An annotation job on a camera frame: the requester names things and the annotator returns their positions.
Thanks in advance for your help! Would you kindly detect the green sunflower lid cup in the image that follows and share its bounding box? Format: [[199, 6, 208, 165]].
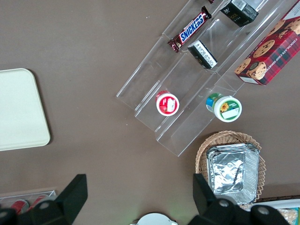
[[205, 92, 243, 123]]

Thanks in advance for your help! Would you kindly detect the stack of aluminium foil trays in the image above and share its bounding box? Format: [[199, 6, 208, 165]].
[[206, 143, 261, 204]]

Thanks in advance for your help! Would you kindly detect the cream rectangular plastic tray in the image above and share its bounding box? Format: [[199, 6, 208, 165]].
[[0, 67, 51, 152]]

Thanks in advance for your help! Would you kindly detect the red tartan cookie box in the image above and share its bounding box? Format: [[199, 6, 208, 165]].
[[234, 0, 300, 87]]

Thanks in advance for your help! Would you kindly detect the Snickers chocolate bar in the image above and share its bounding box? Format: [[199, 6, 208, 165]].
[[167, 6, 213, 54]]

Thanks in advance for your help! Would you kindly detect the small black carton box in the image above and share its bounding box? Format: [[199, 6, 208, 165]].
[[220, 0, 260, 28], [187, 39, 218, 70]]

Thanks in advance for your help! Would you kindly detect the white plastic snack bin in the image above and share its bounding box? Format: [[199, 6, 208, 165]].
[[250, 195, 300, 225]]

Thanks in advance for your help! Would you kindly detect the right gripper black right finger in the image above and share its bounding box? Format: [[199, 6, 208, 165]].
[[191, 172, 291, 225]]

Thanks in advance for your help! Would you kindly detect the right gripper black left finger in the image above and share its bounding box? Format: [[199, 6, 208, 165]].
[[0, 173, 89, 225]]

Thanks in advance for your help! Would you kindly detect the clear acrylic bottle rack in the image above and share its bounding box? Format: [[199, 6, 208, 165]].
[[0, 187, 58, 211]]

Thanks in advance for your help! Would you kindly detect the red lid yoghurt cup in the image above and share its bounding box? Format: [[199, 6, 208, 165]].
[[155, 90, 180, 117]]

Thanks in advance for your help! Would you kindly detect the clear rice cracker packet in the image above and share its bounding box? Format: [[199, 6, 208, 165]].
[[278, 207, 300, 225]]

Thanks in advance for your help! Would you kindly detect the light wicker basket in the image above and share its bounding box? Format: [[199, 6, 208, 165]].
[[195, 130, 266, 210]]

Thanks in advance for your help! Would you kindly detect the clear acrylic stepped display stand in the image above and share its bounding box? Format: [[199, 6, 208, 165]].
[[116, 0, 300, 157]]

